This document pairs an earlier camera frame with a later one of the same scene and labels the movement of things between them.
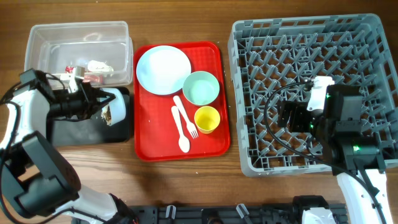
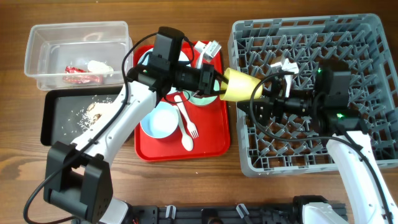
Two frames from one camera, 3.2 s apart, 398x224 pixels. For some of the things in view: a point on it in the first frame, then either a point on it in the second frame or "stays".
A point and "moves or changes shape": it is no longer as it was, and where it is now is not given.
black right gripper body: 302,119 -> 299,103
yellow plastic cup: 206,119 -> 240,87
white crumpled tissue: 99,66 stays
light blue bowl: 117,106 moves or changes shape
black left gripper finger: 101,93 -> 217,93
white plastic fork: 191,126 stays
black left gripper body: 83,102 -> 198,79
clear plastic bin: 101,51 stays
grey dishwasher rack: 277,60 stays
